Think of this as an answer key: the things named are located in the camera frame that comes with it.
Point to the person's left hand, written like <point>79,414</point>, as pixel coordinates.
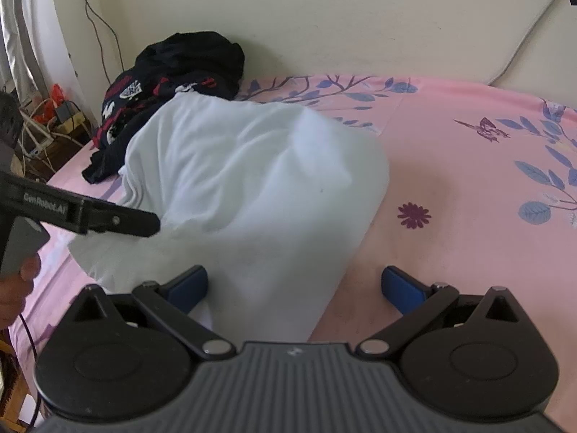
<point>13,297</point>

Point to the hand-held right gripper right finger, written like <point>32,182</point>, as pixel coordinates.
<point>401,291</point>

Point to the red plastic bag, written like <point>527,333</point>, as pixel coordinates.
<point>57,92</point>

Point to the pink floral bedsheet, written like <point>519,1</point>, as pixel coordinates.
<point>450,153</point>

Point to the white printed T-shirt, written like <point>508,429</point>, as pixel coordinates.
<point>248,180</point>

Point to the black printed garment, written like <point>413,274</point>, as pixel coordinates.
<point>189,58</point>

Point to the black power adapter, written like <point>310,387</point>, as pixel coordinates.
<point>64,110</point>

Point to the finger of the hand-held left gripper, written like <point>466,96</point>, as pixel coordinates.
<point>126,221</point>

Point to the grey striped curtain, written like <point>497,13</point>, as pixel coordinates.
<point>27,31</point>

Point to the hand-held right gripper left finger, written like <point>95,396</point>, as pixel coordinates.
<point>189,288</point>

